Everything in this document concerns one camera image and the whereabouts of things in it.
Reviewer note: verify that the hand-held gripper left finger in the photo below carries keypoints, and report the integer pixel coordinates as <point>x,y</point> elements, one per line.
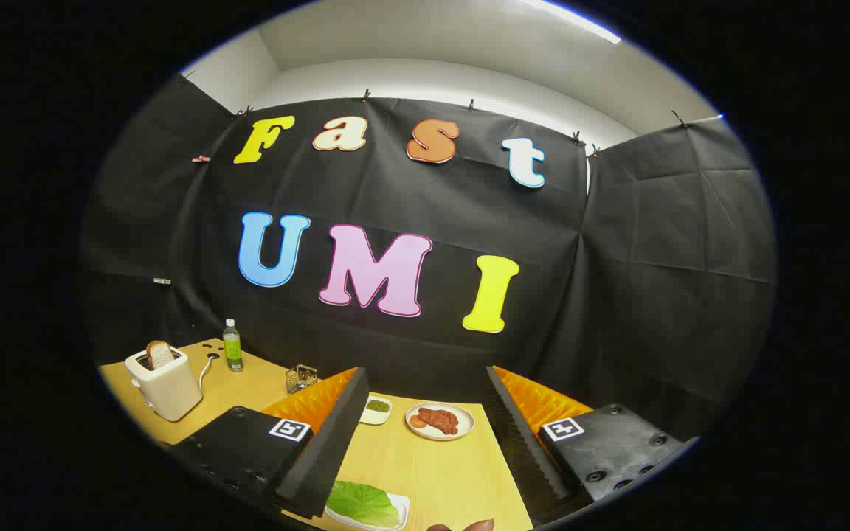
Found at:
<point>322,457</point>

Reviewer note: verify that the green lettuce leaf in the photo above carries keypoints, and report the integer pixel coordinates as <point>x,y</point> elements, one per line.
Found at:
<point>362,503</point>

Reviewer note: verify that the toasted white bread slice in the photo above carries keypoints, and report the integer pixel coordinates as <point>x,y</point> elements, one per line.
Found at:
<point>161,355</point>

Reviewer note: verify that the green label drink bottle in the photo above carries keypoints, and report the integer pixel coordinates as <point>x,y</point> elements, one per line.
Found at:
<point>232,354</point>

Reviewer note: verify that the black backdrop cloth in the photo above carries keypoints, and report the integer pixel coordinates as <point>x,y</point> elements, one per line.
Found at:
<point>617,295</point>

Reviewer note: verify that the white square plate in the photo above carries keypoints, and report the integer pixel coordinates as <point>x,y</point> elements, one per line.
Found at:
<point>401,505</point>

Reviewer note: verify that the white divided bean dish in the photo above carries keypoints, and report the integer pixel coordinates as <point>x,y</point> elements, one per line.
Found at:
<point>377,407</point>

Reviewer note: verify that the cream white toaster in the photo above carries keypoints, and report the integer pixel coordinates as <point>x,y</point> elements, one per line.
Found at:
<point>170,391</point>

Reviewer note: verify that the brown meat slice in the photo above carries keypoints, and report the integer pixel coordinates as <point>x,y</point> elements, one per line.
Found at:
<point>440,420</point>

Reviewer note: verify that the cream oval meat plate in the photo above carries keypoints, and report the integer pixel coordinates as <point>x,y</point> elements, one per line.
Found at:
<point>465,420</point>

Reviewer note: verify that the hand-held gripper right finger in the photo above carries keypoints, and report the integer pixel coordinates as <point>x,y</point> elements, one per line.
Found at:
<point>524,450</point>

